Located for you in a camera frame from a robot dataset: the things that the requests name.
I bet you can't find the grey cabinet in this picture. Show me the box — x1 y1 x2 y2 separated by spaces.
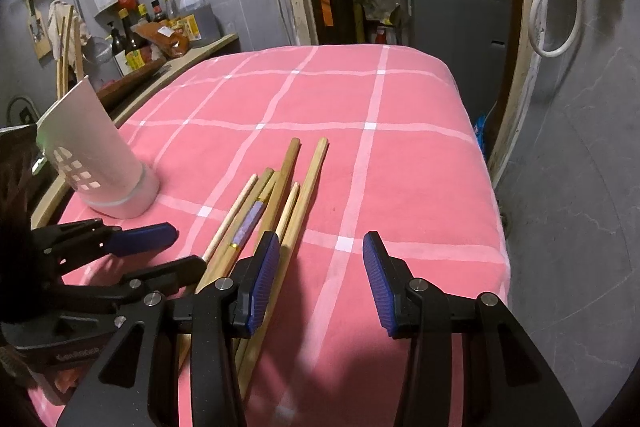
399 0 514 60

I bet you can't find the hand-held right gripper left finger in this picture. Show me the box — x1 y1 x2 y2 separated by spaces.
55 231 281 427

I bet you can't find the bunch of wooden chopsticks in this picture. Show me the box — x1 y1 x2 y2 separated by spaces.
177 136 331 403

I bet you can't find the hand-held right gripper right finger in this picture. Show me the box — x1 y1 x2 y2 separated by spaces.
362 231 583 427

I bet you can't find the wire mesh strainer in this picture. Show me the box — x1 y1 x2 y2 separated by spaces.
81 36 115 68

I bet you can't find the wooden cutting board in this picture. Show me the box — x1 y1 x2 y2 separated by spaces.
94 57 169 108

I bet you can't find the blue packet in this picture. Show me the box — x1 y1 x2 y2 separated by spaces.
474 113 490 158

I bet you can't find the white hanging rag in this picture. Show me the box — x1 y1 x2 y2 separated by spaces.
47 0 92 72

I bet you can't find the dark wine bottle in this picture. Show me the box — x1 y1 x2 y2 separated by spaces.
107 23 129 76

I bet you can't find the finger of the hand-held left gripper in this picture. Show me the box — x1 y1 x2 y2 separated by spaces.
29 218 179 277
55 255 207 313

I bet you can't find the wooden knife rack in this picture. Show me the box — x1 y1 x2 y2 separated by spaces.
26 0 54 59

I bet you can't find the pink checked cloth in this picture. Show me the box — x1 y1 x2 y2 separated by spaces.
27 44 512 427

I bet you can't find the plain wooden chopstick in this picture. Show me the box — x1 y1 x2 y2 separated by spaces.
71 4 87 82
55 14 71 102

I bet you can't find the large cooking oil jug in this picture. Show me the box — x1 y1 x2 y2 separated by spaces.
178 0 222 48

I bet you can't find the white slotted utensil holder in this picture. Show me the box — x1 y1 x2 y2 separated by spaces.
36 76 162 219

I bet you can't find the orange seasoning packet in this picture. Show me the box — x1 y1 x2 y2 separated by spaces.
131 21 192 59

